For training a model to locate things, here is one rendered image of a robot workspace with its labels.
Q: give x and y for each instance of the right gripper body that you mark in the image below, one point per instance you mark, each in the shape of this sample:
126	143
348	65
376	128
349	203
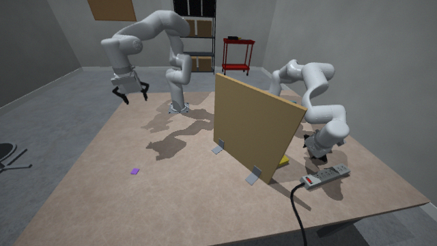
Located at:
131	87

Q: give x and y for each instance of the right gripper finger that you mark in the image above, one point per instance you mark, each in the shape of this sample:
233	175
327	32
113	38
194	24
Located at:
144	90
120	95

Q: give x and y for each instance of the grey l-shaped bracket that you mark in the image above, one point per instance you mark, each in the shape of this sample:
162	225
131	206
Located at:
220	147
253	176

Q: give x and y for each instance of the purple square block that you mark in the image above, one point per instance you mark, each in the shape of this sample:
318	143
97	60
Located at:
134	171

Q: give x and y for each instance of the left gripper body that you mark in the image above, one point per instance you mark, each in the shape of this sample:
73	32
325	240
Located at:
316	151

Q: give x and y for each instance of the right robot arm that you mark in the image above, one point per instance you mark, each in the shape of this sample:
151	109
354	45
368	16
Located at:
128	42

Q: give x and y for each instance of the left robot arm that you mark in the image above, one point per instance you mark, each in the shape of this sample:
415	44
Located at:
315	77

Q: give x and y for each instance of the brown wooden board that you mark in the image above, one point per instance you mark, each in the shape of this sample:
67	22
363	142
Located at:
256	126

